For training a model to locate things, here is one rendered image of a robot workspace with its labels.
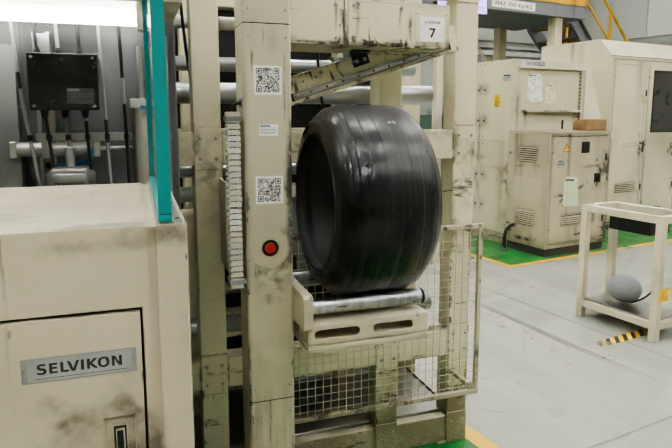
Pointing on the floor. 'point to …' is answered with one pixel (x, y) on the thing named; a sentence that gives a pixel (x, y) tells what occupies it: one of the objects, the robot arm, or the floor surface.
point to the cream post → (262, 147)
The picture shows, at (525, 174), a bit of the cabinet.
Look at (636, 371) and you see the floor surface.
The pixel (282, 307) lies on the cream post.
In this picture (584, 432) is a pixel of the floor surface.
